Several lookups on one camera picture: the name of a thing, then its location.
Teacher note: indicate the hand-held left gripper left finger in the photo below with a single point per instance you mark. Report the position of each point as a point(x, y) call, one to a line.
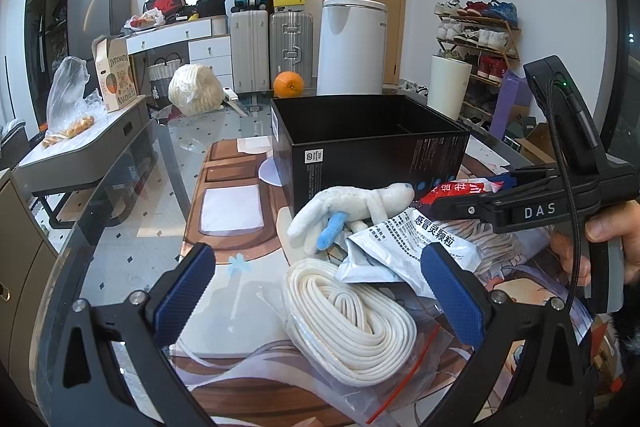
point(185, 292)

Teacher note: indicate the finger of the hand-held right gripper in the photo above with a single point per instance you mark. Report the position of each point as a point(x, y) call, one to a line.
point(535, 176)
point(465, 208)

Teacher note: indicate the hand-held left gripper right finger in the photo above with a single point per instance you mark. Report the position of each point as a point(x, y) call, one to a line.
point(452, 297)

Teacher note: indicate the red snack packet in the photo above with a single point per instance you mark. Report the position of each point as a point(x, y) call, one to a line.
point(450, 192)

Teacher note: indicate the silver medicine packet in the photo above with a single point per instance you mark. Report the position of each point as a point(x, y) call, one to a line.
point(400, 247)

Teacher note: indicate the white and blue plush toy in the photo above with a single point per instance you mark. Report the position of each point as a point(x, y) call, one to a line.
point(350, 207)

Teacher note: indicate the black cardboard box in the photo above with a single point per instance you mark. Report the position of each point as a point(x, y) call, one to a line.
point(360, 157)

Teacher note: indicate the person's right hand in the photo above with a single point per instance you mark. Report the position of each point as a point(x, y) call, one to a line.
point(607, 224)

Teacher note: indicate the brown cardboard box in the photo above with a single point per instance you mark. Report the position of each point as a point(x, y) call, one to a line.
point(537, 142)

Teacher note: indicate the purple box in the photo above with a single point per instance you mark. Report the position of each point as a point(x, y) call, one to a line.
point(512, 104)

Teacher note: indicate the printed table mat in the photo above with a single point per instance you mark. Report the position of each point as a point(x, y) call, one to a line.
point(235, 207)

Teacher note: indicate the white cylinder bin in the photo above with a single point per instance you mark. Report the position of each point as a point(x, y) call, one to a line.
point(450, 87)

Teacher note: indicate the patterned slippers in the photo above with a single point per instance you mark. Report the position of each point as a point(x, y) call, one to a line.
point(411, 87)

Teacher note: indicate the wooden shoe rack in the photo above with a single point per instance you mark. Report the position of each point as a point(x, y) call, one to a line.
point(475, 42)

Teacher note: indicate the grey cart table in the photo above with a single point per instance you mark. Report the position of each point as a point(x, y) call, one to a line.
point(85, 152)

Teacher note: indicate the tall white bin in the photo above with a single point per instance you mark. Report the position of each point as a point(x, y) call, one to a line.
point(352, 47)

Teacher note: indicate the bagged napa cabbage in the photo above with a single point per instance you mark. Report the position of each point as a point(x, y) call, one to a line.
point(195, 89)

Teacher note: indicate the orange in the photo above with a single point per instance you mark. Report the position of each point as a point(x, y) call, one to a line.
point(288, 84)

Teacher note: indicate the wicker basket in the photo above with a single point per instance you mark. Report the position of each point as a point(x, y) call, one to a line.
point(162, 74)

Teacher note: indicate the plastic bag of kumquats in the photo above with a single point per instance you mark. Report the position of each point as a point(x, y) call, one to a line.
point(70, 102)

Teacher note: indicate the cardboard fruit box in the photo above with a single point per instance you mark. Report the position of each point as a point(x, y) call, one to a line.
point(116, 74)

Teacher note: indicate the silver suitcase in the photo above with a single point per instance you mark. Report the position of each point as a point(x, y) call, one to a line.
point(249, 49)
point(291, 42)

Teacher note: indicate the white dresser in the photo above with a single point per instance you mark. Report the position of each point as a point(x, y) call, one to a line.
point(185, 39)

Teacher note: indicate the white and red plastic bag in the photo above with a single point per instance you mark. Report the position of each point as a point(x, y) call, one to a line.
point(145, 19)

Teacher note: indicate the black bag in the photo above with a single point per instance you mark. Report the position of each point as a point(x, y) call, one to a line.
point(210, 4)

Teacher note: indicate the grey cabinet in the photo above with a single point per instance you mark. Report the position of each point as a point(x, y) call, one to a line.
point(95, 2)

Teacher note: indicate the dark wardrobe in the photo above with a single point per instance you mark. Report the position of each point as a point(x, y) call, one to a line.
point(45, 7)

